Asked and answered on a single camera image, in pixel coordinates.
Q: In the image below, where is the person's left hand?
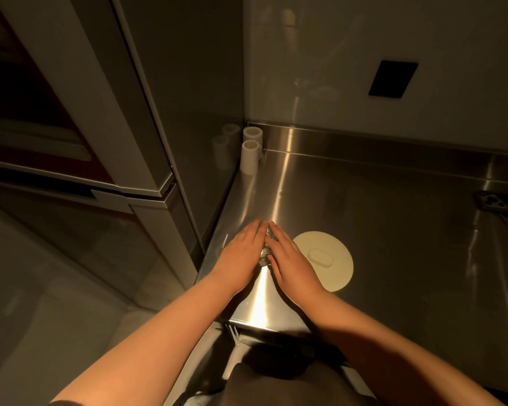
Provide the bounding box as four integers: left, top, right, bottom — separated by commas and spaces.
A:
209, 218, 271, 297

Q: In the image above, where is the person's right hand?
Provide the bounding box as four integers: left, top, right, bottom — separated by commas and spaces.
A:
264, 220, 329, 311

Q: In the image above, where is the short clear drinking glass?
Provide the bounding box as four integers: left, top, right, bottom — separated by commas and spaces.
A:
258, 226, 278, 268

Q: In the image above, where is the cream round kettle lid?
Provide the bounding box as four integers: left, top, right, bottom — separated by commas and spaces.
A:
292, 231, 354, 293

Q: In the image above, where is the person's right forearm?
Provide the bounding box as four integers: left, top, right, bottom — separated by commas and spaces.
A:
303, 291, 507, 406

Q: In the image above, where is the person's left forearm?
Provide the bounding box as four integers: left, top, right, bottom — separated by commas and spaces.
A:
50, 272, 242, 406

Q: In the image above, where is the person's shirt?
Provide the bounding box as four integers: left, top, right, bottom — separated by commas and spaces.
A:
173, 346, 380, 406

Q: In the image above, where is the white paper roll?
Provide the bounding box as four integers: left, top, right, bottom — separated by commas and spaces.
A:
242, 126, 264, 161
239, 140, 261, 176

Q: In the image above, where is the black power strip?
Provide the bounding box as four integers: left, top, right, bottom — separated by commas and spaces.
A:
474, 191, 508, 216

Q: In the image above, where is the black wall socket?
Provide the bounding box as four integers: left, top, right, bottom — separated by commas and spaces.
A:
368, 59, 419, 99

